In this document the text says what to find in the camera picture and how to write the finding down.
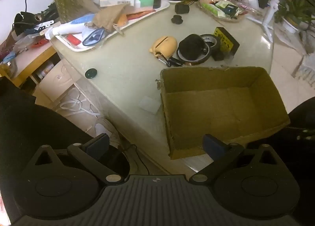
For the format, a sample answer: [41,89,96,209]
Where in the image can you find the thin black cable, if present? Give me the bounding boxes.
[120,144,170,175]

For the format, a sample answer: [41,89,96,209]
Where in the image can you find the dark cloth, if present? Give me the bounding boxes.
[0,77,95,226]

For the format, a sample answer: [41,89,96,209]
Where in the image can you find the black adapter with yellow label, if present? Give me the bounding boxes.
[213,27,240,58]

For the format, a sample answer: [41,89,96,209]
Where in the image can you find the black fuzzy round pouch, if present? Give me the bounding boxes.
[178,34,206,59]

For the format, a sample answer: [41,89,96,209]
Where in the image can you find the brown cardboard box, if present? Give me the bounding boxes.
[160,67,291,160]

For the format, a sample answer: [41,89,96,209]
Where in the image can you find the white gimbal tripod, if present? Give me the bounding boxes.
[256,0,281,43]

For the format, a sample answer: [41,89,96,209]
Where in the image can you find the clear glass plate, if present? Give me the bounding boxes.
[198,0,249,23]

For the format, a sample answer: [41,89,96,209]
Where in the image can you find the orange card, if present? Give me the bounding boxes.
[117,14,129,27]

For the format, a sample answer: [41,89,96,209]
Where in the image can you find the black cylinder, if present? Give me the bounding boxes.
[175,3,190,14]

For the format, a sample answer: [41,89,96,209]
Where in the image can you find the black round cap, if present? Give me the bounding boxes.
[85,68,98,79]

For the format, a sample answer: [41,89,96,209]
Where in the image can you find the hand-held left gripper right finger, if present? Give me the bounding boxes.
[189,134,293,185]

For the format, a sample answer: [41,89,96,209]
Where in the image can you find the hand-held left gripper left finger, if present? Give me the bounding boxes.
[22,133,122,185]

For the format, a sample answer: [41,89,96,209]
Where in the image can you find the crumpled brown paper bag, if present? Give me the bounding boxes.
[76,0,131,36]

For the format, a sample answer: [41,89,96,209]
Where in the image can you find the red packet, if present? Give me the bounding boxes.
[65,33,82,46]

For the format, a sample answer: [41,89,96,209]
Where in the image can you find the clear plastic piece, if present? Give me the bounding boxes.
[138,96,160,115]

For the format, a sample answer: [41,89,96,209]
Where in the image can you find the white cables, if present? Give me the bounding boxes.
[55,88,99,119]

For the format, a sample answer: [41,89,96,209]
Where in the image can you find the yellow pig-shaped case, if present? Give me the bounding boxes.
[149,35,178,58]

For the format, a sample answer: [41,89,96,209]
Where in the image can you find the wooden side table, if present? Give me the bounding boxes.
[0,41,58,89]

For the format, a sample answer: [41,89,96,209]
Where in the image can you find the silver carabiner with black strap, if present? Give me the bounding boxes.
[160,52,184,67]

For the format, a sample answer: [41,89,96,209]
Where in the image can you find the potted green plant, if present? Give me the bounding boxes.
[274,0,315,35]

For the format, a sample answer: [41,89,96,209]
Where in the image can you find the white tray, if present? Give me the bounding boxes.
[50,0,171,52]

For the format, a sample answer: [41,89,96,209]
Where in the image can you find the black packet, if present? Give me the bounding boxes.
[225,5,241,19]

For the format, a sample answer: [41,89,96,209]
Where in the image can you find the white and blue handheld appliance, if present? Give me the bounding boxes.
[44,14,99,40]

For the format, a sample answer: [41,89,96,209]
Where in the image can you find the blue oval pouch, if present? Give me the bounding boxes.
[82,28,109,46]

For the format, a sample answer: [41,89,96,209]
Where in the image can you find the black camera gear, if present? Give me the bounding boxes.
[13,11,54,32]

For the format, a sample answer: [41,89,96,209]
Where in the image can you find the black tape roll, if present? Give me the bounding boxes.
[199,33,221,55]

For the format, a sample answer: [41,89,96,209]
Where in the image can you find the white and green wipes pack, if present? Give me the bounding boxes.
[215,0,234,9]

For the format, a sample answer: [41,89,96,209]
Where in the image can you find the white drawer cabinet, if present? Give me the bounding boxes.
[34,59,82,103]

